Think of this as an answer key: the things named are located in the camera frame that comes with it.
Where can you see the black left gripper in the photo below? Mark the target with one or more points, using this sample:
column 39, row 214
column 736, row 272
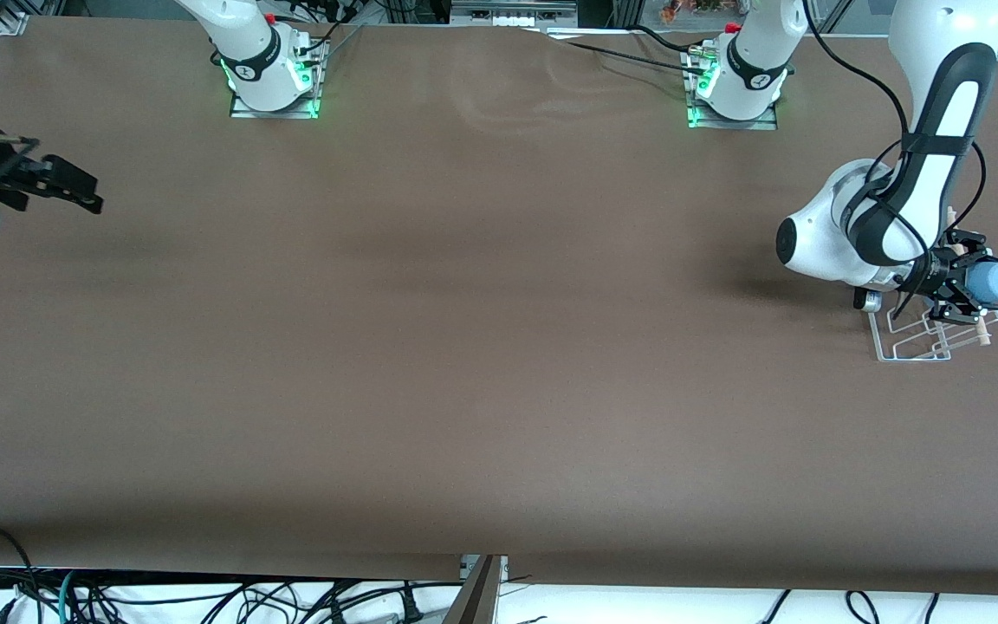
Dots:
column 942, row 270

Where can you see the blue plastic cup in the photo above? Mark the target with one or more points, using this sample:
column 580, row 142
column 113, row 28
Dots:
column 997, row 282

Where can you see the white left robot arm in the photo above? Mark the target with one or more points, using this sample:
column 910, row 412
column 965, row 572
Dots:
column 819, row 243

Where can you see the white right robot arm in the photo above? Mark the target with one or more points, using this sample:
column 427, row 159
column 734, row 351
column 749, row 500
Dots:
column 243, row 43

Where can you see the orange background items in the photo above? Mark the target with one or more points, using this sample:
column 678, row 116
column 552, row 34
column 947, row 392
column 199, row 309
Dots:
column 681, row 10

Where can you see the white device box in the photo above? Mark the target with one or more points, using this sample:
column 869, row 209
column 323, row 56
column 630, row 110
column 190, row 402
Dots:
column 512, row 17

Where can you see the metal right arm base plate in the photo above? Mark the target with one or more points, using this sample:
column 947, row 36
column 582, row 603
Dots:
column 243, row 111

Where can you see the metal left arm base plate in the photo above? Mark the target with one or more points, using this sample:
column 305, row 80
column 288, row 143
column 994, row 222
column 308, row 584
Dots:
column 759, row 124

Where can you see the wooden table post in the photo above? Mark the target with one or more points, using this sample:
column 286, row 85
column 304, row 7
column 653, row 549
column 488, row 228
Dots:
column 475, row 602

